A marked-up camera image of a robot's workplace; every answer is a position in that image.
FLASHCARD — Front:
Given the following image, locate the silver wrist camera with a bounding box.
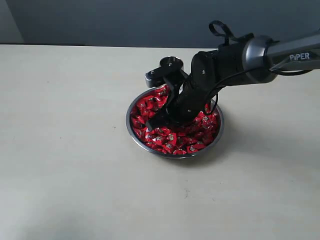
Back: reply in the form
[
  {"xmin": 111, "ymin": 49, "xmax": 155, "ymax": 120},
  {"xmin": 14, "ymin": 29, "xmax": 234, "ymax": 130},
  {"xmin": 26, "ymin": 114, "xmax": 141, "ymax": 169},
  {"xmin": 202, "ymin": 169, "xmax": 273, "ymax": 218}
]
[{"xmin": 145, "ymin": 56, "xmax": 188, "ymax": 88}]

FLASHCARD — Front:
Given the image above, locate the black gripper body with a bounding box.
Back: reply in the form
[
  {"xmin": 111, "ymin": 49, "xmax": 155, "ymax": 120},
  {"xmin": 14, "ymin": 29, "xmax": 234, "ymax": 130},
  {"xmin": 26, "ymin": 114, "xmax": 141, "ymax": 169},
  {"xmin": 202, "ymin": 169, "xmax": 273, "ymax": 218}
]
[{"xmin": 165, "ymin": 79, "xmax": 213, "ymax": 125}]

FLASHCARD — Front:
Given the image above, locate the round steel bowl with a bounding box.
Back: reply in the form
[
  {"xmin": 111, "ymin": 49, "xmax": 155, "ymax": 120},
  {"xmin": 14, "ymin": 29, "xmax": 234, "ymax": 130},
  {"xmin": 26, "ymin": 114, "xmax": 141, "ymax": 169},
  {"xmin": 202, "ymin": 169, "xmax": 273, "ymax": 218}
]
[{"xmin": 125, "ymin": 86, "xmax": 225, "ymax": 160}]

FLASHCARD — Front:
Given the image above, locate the pile of red candies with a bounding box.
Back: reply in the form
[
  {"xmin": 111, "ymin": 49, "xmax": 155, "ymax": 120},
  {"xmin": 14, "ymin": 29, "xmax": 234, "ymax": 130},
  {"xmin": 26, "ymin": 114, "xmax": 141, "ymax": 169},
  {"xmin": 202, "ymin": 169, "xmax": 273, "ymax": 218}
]
[{"xmin": 130, "ymin": 84, "xmax": 220, "ymax": 156}]

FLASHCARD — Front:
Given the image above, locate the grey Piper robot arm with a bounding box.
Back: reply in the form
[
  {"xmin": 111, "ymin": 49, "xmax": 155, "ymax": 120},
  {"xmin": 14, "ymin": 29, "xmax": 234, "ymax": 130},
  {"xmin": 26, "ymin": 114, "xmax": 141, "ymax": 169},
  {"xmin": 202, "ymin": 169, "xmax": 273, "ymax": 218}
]
[{"xmin": 145, "ymin": 32, "xmax": 320, "ymax": 130}]

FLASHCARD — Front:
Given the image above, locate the steel cup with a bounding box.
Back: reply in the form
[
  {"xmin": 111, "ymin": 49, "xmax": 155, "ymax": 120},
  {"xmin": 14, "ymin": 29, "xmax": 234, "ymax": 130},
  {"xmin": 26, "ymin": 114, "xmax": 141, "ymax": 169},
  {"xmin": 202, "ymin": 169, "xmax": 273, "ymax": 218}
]
[{"xmin": 159, "ymin": 56, "xmax": 184, "ymax": 74}]

